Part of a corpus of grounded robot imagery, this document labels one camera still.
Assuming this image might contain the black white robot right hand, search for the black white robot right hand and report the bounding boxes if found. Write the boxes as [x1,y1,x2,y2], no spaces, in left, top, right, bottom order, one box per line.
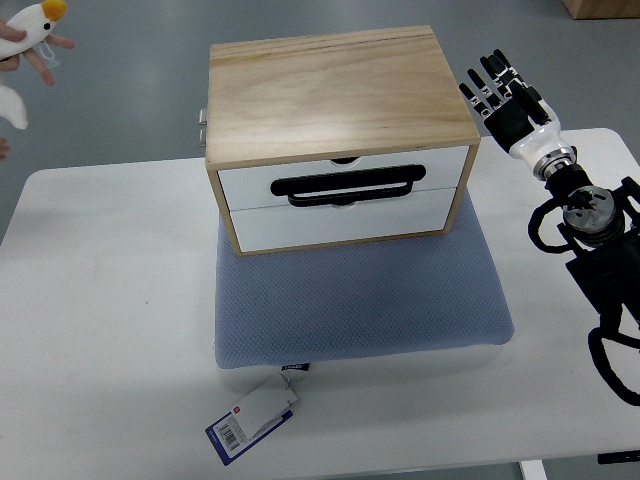
[459,49,577,181]

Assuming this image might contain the person's hand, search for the person's hand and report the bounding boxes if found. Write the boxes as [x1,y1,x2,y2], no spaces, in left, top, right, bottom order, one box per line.
[1,18,76,86]

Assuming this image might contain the black drawer handle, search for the black drawer handle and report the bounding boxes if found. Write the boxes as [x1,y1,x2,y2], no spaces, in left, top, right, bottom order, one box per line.
[270,164,427,208]

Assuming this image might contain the white drawer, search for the white drawer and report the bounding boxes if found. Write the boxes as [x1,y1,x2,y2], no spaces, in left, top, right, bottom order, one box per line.
[218,146,468,210]

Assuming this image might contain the wooden drawer cabinet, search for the wooden drawer cabinet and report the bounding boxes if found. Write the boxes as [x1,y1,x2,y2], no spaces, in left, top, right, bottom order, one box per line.
[205,26,480,256]

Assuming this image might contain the white plush bird toy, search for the white plush bird toy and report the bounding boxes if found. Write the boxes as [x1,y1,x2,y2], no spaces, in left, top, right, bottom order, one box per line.
[0,0,69,131]

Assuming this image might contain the blue mesh cushion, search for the blue mesh cushion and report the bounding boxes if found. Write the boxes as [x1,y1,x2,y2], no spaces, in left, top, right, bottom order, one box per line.
[214,199,514,369]

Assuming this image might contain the white table leg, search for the white table leg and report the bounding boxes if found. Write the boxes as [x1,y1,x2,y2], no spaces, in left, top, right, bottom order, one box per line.
[519,460,548,480]

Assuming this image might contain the black table control panel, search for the black table control panel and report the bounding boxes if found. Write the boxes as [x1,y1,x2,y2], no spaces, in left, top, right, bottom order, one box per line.
[597,450,640,465]

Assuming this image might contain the white blue paper tag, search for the white blue paper tag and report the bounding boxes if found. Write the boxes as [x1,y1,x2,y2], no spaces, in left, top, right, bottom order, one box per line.
[205,373,298,466]

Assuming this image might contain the metal hinge bracket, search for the metal hinge bracket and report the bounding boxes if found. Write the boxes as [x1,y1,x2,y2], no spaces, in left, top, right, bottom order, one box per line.
[198,108,208,147]

